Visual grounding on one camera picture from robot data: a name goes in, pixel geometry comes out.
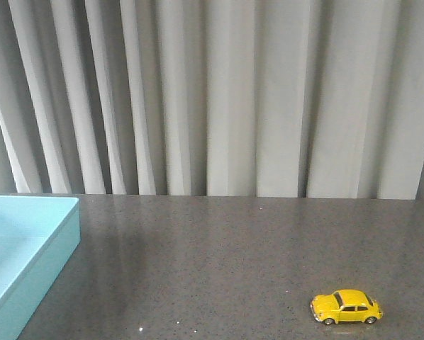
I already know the yellow toy beetle car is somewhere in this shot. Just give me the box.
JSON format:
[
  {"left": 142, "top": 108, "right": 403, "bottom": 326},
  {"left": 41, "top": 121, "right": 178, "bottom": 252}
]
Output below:
[{"left": 310, "top": 289, "right": 384, "bottom": 326}]

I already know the light blue storage box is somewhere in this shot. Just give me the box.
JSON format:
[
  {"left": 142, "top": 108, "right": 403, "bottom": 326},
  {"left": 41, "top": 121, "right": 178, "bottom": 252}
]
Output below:
[{"left": 0, "top": 195, "right": 81, "bottom": 339}]

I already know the grey pleated curtain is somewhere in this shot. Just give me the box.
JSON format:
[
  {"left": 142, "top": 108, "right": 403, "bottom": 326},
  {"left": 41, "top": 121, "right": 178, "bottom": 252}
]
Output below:
[{"left": 0, "top": 1, "right": 424, "bottom": 199}]

